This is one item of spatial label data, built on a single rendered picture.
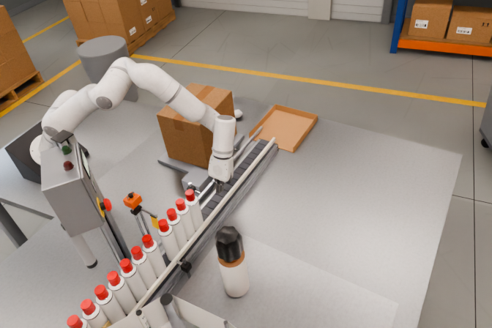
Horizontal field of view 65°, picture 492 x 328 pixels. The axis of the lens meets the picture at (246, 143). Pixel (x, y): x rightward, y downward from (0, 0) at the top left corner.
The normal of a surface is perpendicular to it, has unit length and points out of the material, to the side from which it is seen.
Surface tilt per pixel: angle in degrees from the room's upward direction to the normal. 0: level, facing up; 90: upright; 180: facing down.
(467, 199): 0
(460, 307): 0
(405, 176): 0
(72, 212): 90
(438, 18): 90
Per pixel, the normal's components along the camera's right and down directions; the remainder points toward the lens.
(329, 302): -0.08, -0.76
